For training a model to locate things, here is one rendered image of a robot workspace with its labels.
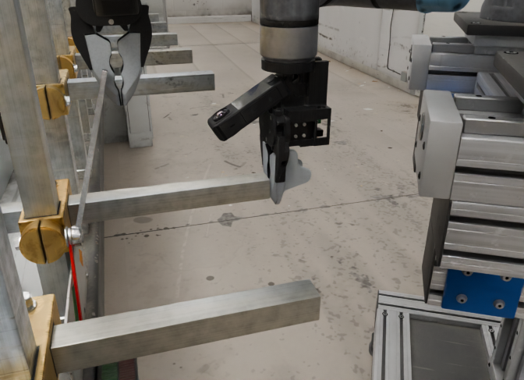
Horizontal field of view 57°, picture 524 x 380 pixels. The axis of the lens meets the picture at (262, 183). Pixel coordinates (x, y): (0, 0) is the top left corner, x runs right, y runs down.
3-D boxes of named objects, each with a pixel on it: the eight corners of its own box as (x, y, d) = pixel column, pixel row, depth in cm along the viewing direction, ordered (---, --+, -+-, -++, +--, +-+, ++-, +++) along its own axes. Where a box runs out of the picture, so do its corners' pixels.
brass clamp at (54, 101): (76, 96, 87) (72, 68, 85) (72, 118, 75) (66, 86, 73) (39, 99, 86) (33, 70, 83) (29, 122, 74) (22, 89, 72)
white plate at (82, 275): (89, 275, 76) (79, 218, 71) (83, 410, 53) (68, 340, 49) (85, 275, 75) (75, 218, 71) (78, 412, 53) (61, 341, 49)
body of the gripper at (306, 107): (329, 150, 67) (335, 62, 62) (270, 156, 65) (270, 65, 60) (309, 133, 74) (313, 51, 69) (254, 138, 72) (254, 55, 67)
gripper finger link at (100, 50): (120, 96, 66) (111, 24, 62) (122, 108, 61) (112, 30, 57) (96, 97, 65) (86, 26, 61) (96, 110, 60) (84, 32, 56)
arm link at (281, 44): (270, 29, 58) (251, 21, 65) (269, 68, 60) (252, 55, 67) (327, 26, 60) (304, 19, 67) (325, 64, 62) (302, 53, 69)
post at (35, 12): (92, 259, 93) (44, -11, 73) (92, 269, 90) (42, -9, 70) (72, 261, 92) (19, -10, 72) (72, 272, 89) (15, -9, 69)
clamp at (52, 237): (75, 209, 70) (69, 177, 67) (69, 261, 58) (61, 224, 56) (33, 214, 68) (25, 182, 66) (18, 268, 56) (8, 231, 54)
